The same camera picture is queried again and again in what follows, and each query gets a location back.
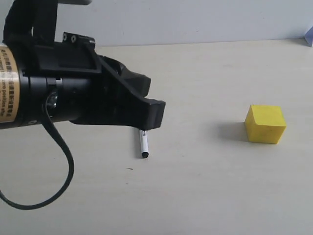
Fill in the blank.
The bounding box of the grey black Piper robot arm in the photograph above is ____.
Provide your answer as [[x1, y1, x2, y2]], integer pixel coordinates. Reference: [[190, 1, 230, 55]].
[[0, 0, 165, 130]]

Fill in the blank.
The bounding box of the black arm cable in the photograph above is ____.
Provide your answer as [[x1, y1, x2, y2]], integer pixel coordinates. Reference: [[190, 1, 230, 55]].
[[0, 95, 75, 211]]

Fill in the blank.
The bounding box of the black and white marker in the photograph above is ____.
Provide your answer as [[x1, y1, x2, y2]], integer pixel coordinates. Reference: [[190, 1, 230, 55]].
[[139, 130, 149, 158]]

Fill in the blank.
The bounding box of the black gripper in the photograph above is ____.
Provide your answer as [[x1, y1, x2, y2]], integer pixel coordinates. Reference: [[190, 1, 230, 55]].
[[21, 33, 165, 130]]

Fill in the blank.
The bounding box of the blue white object at edge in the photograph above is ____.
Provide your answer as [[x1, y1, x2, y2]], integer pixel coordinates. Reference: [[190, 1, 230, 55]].
[[304, 26, 313, 47]]

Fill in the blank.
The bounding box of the yellow foam cube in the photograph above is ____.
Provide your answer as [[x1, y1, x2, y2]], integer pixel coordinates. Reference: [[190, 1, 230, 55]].
[[245, 104, 287, 144]]

